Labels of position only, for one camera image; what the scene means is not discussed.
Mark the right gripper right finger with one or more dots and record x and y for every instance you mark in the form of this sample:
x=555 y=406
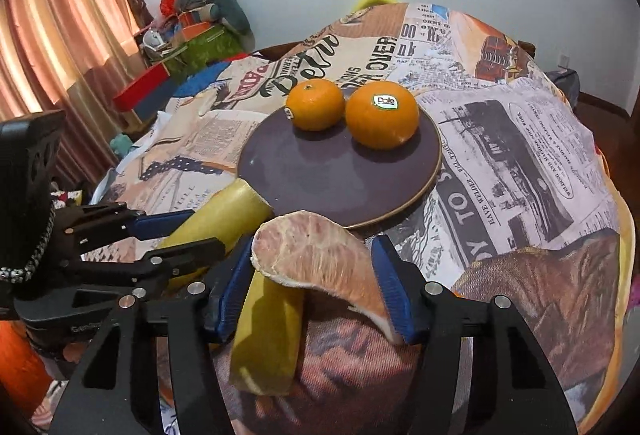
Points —
x=479 y=363

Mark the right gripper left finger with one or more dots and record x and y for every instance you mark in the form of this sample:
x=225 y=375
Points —
x=115 y=389

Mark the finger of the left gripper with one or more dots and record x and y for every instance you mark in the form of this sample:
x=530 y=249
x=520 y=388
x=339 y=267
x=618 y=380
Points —
x=135 y=222
x=169 y=262

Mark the yellow sugarcane piece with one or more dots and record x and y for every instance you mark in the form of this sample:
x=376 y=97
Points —
x=267 y=338

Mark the red and blue box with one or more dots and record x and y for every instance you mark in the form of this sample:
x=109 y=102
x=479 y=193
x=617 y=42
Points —
x=148 y=93

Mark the newspaper print bed cover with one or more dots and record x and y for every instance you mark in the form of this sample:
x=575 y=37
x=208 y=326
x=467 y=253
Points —
x=522 y=204

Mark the dark purple round plate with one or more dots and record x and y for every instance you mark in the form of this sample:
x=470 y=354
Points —
x=329 y=173

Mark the pink striped curtain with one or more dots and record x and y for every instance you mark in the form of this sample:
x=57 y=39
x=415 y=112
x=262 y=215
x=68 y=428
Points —
x=74 y=56

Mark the green patterned box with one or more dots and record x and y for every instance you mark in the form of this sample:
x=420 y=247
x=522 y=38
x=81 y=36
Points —
x=213 y=45

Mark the orange with barcode sticker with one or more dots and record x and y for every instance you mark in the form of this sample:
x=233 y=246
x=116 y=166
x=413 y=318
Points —
x=315 y=105

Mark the orange with Dole sticker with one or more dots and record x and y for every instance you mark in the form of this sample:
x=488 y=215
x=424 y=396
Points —
x=382 y=115

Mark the yellow hoop behind bed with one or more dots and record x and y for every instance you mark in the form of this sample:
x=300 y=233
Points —
x=365 y=4

